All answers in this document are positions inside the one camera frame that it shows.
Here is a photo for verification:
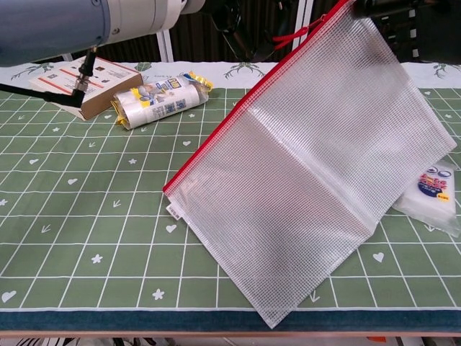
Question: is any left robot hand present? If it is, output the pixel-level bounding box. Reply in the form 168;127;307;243
187;0;279;63

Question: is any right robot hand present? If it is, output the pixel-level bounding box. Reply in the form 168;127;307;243
351;0;461;66

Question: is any clear mesh zipper pouch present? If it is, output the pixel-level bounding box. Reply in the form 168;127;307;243
162;0;458;329

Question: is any plastic bag roll pack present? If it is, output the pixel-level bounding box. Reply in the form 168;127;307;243
110;71;214;130

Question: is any flat cardboard box white label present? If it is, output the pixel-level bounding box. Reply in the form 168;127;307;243
28;57;143;121

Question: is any white sponge pack in plastic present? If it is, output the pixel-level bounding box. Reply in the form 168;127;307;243
391;160;461;238

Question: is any green checked tablecloth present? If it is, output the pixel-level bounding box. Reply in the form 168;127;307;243
0;59;461;333

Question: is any black cable with metal plug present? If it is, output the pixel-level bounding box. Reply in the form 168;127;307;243
0;48;99;109

